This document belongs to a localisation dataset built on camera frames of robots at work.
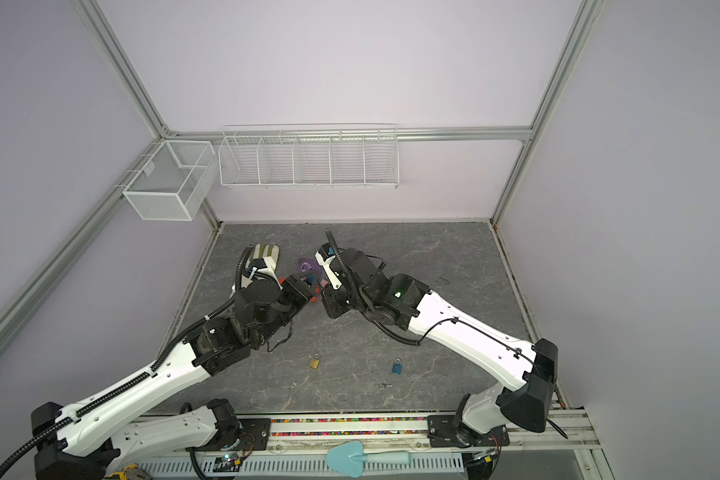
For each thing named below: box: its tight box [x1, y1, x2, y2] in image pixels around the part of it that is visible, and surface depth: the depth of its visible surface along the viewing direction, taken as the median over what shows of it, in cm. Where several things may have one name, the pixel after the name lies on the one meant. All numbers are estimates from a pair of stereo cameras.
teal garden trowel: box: [327, 441, 410, 478], surface depth 72 cm
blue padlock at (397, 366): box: [392, 357, 403, 375], surface depth 86 cm
